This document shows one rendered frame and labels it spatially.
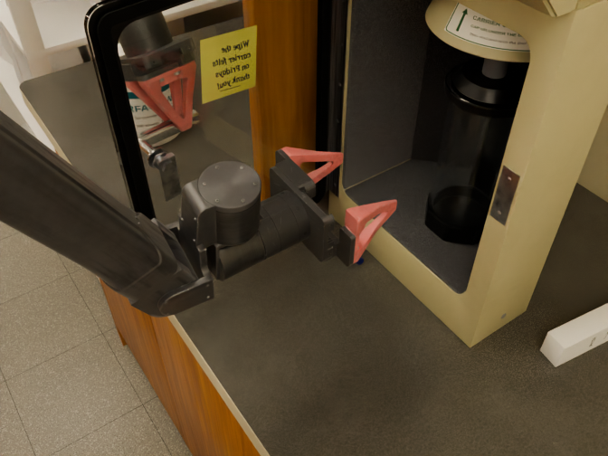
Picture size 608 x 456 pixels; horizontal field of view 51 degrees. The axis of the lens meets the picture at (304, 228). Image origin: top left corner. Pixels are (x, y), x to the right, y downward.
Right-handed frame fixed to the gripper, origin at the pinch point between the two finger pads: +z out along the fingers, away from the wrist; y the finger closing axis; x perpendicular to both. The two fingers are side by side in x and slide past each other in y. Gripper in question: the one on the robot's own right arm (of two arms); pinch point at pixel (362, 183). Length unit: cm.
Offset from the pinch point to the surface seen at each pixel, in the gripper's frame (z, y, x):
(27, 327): -41, 107, 121
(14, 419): -55, 76, 120
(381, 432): -8.1, -16.8, 23.5
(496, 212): 9.4, -11.7, 0.4
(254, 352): -14.7, 1.6, 23.9
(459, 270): 12.2, -7.2, 16.4
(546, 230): 17.8, -13.7, 6.4
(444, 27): 11.4, 2.2, -14.6
